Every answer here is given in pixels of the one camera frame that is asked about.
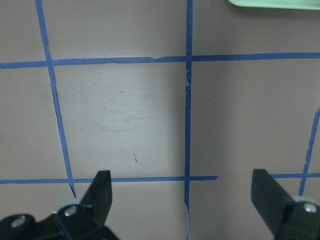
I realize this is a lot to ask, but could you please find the light green tray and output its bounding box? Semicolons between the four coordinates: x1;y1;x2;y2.
229;0;320;11

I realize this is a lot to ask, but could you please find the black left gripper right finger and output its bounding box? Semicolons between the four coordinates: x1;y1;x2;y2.
250;169;320;240

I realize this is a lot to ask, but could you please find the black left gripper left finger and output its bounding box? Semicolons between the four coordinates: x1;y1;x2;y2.
0;170;117;240

